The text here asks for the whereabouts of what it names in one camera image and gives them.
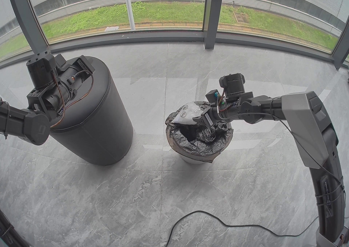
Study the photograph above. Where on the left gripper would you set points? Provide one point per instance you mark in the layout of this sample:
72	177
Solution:
69	82

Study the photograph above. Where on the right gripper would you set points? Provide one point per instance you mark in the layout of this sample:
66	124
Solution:
226	111

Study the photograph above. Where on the clear printed wrapper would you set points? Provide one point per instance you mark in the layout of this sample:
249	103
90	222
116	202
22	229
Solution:
185	113

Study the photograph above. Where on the black plastic bag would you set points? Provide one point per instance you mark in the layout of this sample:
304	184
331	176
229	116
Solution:
201	145

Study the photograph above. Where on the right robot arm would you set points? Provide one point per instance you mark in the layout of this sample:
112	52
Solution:
300	112

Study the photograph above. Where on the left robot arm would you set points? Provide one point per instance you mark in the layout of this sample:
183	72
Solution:
27	126

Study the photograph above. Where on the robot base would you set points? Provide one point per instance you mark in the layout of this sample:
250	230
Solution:
324	240

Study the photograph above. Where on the white trash bin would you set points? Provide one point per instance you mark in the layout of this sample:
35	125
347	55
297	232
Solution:
190	159

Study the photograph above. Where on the dark grey round chair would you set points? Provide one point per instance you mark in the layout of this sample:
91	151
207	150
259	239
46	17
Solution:
103	131

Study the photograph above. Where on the window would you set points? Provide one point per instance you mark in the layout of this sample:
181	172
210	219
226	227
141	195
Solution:
212	8

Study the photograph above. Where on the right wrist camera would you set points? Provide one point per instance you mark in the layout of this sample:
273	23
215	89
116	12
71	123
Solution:
212	97

